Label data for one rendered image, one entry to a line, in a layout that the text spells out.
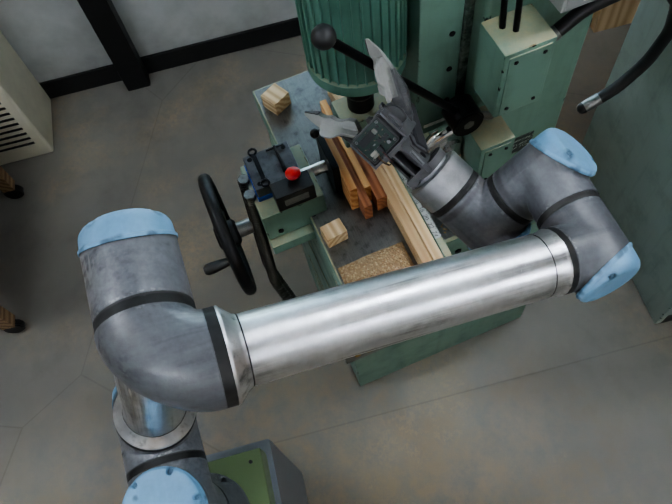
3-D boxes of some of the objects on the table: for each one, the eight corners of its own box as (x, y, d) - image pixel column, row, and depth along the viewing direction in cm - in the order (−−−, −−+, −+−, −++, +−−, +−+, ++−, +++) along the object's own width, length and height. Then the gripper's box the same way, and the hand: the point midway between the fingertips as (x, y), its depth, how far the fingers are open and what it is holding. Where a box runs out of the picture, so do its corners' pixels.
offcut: (348, 238, 133) (347, 230, 130) (329, 248, 133) (327, 241, 130) (340, 225, 135) (339, 217, 132) (321, 235, 134) (319, 227, 131)
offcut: (263, 106, 150) (260, 95, 147) (277, 93, 152) (274, 82, 148) (277, 116, 149) (274, 105, 145) (291, 103, 150) (288, 92, 147)
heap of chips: (337, 268, 131) (335, 260, 127) (401, 241, 132) (401, 233, 129) (355, 307, 127) (353, 299, 123) (421, 279, 128) (421, 271, 125)
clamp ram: (294, 171, 141) (288, 146, 133) (327, 158, 142) (322, 133, 134) (310, 204, 137) (304, 181, 129) (343, 191, 138) (339, 167, 130)
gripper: (472, 137, 89) (364, 35, 87) (379, 224, 100) (281, 135, 98) (479, 117, 97) (379, 22, 94) (391, 201, 107) (300, 117, 105)
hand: (334, 74), depth 98 cm, fingers open, 14 cm apart
